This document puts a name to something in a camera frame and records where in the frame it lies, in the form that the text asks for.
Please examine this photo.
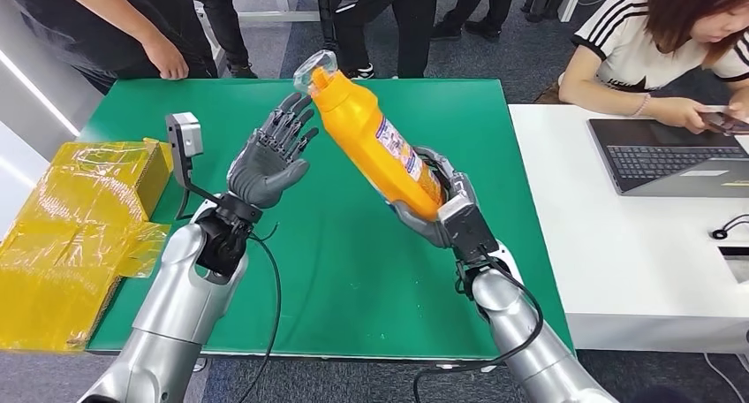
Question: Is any thin white cable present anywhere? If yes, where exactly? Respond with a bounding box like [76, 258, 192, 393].
[703, 353, 749, 403]

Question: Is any smartphone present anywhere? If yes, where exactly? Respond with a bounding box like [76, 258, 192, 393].
[699, 104, 749, 136]

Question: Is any orange detergent bottle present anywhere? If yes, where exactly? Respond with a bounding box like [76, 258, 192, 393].
[292, 49, 449, 223]

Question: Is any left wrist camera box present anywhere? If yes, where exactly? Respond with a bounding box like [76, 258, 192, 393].
[165, 111, 223, 221]

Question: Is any grey flat device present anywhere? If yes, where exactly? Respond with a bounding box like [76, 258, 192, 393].
[718, 247, 749, 285]

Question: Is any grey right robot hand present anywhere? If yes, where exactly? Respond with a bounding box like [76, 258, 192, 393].
[389, 145, 478, 250]

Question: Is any green table cover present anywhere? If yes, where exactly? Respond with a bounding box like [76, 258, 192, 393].
[77, 78, 578, 361]

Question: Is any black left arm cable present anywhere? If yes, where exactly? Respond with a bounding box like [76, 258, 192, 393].
[237, 223, 284, 403]

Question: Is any seated person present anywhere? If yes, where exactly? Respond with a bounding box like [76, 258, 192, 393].
[556, 0, 749, 135]

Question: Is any standing person at table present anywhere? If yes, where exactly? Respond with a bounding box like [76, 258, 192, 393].
[0, 0, 219, 94]

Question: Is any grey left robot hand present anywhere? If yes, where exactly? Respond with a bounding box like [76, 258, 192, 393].
[226, 92, 320, 211]

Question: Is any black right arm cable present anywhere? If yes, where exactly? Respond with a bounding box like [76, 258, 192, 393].
[412, 254, 545, 403]

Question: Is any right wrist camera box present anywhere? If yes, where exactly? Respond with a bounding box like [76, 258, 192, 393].
[437, 195, 502, 264]

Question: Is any white table frame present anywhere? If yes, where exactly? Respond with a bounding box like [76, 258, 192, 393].
[195, 0, 323, 77]

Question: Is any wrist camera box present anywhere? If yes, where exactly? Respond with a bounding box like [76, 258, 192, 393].
[437, 195, 502, 264]
[165, 111, 223, 221]

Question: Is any yellow taped cardboard box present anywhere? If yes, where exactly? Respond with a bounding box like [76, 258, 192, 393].
[0, 138, 175, 354]

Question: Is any black cable on desk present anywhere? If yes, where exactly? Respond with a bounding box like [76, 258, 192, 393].
[710, 214, 749, 241]

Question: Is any dark grey laptop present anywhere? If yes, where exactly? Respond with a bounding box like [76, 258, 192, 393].
[587, 118, 749, 199]

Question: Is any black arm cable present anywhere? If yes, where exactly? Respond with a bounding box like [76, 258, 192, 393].
[237, 223, 284, 403]
[412, 254, 545, 403]

